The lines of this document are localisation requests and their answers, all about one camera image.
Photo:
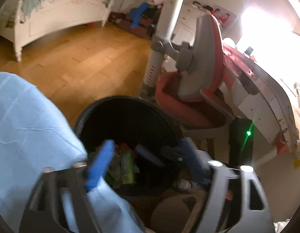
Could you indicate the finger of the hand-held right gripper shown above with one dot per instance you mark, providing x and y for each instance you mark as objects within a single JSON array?
[{"x": 170, "y": 153}]

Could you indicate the orange snack packet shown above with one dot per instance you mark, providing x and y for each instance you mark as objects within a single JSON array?
[{"x": 123, "y": 148}]

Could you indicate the green snack wrappers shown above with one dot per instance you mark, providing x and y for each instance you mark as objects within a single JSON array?
[{"x": 124, "y": 172}]

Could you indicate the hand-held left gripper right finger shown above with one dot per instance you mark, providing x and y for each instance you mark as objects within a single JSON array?
[{"x": 196, "y": 165}]

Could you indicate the grey white desk post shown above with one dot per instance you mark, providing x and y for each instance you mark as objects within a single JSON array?
[{"x": 169, "y": 17}]

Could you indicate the light blue printed tablecloth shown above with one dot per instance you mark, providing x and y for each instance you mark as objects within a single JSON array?
[{"x": 31, "y": 126}]

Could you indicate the blue cloth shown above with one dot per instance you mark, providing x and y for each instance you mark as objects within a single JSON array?
[{"x": 139, "y": 14}]

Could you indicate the wall poster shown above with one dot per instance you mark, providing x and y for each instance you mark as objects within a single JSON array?
[{"x": 222, "y": 14}]

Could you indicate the pink cloth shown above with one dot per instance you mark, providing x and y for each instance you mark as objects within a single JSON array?
[{"x": 154, "y": 0}]

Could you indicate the white cabinet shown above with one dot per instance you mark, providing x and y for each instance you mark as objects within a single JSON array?
[{"x": 186, "y": 26}]

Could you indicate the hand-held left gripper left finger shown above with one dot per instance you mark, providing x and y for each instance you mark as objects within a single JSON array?
[{"x": 99, "y": 167}]

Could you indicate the green and blue bedding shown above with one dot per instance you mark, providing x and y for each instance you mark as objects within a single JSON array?
[{"x": 31, "y": 4}]

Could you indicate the white wooden bed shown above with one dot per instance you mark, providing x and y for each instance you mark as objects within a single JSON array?
[{"x": 62, "y": 19}]

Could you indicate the grey round stool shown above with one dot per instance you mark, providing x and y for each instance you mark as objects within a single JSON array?
[{"x": 171, "y": 213}]

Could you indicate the dark red boxes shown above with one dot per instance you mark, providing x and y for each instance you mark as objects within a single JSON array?
[{"x": 123, "y": 24}]

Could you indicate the black trash bin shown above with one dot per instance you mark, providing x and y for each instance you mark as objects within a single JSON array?
[{"x": 130, "y": 116}]

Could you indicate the white desk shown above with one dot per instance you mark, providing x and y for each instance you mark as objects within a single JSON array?
[{"x": 256, "y": 102}]

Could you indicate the red and grey chair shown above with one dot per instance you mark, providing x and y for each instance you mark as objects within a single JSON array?
[{"x": 203, "y": 53}]

